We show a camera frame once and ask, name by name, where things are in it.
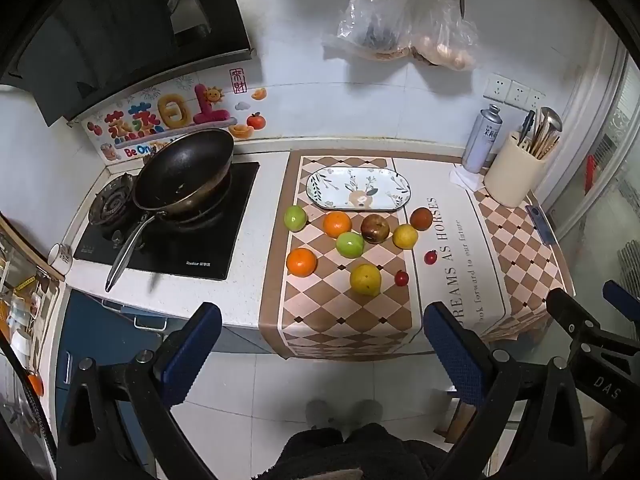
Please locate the cluttered side shelf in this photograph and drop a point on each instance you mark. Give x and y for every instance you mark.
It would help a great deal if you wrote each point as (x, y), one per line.
(20, 285)

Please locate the white mug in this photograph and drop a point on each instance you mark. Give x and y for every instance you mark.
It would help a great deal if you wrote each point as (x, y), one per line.
(60, 259)

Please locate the red object behind glass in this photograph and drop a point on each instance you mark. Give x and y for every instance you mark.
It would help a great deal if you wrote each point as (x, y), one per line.
(591, 175)

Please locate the white wall socket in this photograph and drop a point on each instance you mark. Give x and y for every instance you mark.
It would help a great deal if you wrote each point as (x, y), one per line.
(518, 94)
(537, 100)
(497, 87)

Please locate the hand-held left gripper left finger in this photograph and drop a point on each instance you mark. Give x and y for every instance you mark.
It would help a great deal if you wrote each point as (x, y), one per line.
(192, 355)

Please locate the white folded tissue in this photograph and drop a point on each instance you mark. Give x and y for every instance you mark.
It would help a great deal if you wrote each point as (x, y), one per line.
(462, 178)

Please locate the reddish brown round fruit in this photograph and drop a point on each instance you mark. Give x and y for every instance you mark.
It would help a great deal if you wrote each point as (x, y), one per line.
(421, 218)

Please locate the metal ladle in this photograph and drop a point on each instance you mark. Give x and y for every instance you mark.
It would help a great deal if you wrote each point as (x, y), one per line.
(550, 119)

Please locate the blue flat scraper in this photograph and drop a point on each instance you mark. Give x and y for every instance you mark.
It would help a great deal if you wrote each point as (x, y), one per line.
(541, 226)

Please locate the small yellow citrus fruit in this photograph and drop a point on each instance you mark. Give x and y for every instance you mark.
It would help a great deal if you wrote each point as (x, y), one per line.
(405, 236)

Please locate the red cherry tomato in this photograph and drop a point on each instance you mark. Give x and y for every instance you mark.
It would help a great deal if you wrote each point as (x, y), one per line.
(401, 277)
(430, 257)

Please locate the green apple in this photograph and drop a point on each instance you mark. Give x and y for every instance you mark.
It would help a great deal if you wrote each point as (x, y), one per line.
(350, 245)
(295, 218)

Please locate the black glass gas stove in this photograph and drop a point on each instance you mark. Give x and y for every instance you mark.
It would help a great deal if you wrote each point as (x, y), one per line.
(200, 250)

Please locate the dark red apple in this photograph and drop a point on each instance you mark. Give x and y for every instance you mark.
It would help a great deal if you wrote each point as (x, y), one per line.
(375, 228)

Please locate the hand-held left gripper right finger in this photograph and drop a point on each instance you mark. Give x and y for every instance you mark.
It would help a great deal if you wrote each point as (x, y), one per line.
(452, 355)

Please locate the person's dark trousers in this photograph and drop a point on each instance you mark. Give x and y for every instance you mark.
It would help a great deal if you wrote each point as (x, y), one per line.
(360, 452)

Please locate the cream utensil holder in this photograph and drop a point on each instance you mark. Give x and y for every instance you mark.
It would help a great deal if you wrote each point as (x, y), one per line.
(512, 175)

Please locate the clear bag with dark contents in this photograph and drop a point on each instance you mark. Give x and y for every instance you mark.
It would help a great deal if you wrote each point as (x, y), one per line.
(372, 20)

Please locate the grey slipper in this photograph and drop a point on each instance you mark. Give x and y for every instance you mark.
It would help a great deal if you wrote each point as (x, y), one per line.
(365, 412)
(321, 414)

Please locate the colourful wall sticker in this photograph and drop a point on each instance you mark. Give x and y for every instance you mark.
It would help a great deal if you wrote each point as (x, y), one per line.
(170, 112)

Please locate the checkered printed table mat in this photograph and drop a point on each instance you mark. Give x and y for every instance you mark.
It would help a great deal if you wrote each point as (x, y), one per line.
(325, 320)

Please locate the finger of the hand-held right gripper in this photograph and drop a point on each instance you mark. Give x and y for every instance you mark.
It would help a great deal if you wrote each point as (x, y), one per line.
(567, 312)
(622, 296)

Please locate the white door frame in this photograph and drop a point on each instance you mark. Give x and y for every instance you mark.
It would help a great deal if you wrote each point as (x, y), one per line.
(590, 110)

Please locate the large yellow citrus fruit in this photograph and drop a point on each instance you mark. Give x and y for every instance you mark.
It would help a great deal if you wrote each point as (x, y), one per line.
(365, 280)

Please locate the silver spray can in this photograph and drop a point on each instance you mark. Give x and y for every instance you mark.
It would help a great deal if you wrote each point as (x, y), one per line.
(480, 140)

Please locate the blue kitchen cabinet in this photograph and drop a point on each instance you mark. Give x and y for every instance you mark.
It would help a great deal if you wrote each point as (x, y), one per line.
(100, 330)

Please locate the bundle of wooden chopsticks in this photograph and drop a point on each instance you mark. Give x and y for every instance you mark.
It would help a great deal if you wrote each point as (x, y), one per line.
(539, 142)

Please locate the black range hood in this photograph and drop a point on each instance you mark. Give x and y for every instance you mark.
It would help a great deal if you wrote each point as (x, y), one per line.
(115, 40)

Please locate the oval patterned ceramic plate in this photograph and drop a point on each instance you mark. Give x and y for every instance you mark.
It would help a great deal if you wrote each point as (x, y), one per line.
(350, 187)

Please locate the orange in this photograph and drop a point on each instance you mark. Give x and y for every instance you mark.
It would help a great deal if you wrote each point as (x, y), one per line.
(336, 225)
(301, 263)

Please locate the clear bag with onions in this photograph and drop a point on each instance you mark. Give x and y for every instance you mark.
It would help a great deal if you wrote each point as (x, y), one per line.
(445, 40)

